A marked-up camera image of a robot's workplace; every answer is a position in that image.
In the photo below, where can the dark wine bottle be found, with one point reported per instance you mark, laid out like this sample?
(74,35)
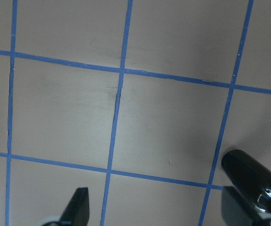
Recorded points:
(250,178)

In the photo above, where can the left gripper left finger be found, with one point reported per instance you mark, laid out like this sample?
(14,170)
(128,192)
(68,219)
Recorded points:
(76,212)

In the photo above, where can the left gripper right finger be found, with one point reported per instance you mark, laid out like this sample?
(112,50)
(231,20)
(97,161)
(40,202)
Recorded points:
(235,210)

